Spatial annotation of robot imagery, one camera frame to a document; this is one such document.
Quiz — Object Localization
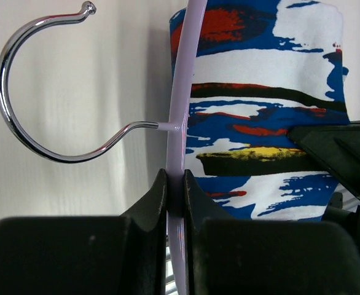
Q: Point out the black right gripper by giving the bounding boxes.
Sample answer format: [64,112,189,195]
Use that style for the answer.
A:
[288,121,360,254]

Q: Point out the lilac plastic hanger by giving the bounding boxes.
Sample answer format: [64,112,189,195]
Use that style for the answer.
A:
[0,1,206,294]

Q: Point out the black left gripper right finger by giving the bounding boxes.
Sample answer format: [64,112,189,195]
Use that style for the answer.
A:
[184,171,360,294]

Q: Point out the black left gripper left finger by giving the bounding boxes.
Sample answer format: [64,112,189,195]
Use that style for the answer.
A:
[0,170,167,294]

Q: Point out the blue white red patterned trousers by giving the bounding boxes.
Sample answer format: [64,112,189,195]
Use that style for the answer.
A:
[185,1,349,221]

